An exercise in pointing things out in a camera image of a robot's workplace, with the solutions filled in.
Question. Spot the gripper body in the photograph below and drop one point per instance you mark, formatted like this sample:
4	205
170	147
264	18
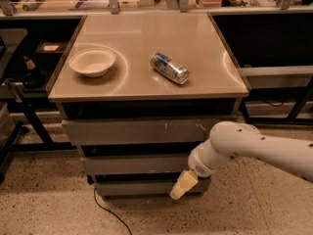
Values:
200	165

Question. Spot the grey drawer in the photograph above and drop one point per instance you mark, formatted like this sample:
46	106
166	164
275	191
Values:
135	164
140	130
135	188

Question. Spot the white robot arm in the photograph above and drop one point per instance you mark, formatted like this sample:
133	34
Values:
229	140

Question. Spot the grey top drawer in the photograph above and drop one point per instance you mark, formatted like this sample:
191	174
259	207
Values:
140	130

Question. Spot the grey bottom drawer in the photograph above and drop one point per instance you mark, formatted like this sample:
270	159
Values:
135	188

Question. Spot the grey drawer cabinet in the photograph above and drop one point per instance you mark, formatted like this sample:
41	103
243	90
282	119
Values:
133	89

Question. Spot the silver blue drink can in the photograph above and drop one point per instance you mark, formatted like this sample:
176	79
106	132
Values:
169	69

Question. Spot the white paper bowl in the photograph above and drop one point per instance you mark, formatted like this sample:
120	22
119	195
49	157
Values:
93	62

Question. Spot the dark bottle with label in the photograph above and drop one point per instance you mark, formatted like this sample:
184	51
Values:
34	78

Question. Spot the black box with label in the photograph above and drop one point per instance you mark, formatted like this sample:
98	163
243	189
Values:
51	47

